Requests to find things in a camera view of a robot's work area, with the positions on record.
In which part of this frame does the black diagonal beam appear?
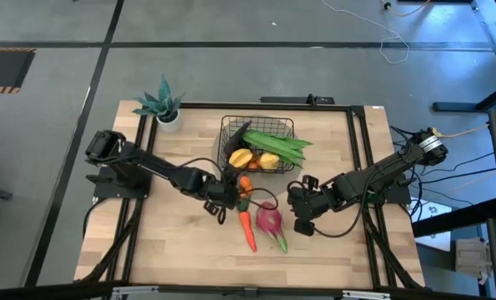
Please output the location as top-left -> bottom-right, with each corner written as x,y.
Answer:
411,197 -> 496,239

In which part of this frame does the green bean bunch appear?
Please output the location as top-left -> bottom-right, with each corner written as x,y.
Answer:
242,128 -> 314,169

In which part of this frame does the green plant in white pot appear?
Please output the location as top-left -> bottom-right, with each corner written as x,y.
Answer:
132,74 -> 187,134

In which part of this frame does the white floor cable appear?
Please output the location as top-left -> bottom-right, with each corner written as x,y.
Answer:
320,0 -> 411,65

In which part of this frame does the black hazard-striped floor mat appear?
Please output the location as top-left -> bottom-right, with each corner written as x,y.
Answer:
0,47 -> 37,95

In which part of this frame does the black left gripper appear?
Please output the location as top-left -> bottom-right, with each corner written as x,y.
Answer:
200,163 -> 248,211

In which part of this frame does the grey box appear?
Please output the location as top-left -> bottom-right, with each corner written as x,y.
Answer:
454,236 -> 493,285

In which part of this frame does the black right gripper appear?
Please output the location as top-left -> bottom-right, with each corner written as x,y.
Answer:
287,173 -> 337,238

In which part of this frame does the yellow power cable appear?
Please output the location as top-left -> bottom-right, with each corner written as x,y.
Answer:
429,124 -> 490,140

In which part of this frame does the grey round mat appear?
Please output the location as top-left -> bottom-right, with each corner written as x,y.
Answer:
210,117 -> 304,199

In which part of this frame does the yellow-tipped floor cable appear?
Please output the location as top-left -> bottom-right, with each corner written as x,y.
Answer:
382,0 -> 433,18

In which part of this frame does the purple eggplant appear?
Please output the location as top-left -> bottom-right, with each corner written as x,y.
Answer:
223,120 -> 253,159

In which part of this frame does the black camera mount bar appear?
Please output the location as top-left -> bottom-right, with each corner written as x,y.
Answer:
259,94 -> 336,106

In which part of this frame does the orange carrot with green top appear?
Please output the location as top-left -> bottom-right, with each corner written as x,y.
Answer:
236,198 -> 258,253

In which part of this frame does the black wire basket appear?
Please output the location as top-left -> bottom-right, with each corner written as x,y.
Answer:
217,115 -> 297,175

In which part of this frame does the white paper sheet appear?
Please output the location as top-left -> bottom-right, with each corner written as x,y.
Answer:
409,198 -> 453,252

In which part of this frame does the black desk leg frame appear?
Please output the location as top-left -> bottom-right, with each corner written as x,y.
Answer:
432,0 -> 496,113

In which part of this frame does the yellow pear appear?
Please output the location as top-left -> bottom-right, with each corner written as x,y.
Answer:
258,151 -> 282,171

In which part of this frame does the black metal table frame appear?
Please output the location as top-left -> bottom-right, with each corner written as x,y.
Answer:
75,101 -> 427,293

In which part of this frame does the pink dragon fruit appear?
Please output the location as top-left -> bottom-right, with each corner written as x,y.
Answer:
255,201 -> 289,255

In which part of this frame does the yellow star fruit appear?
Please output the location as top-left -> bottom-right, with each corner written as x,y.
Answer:
228,147 -> 254,170

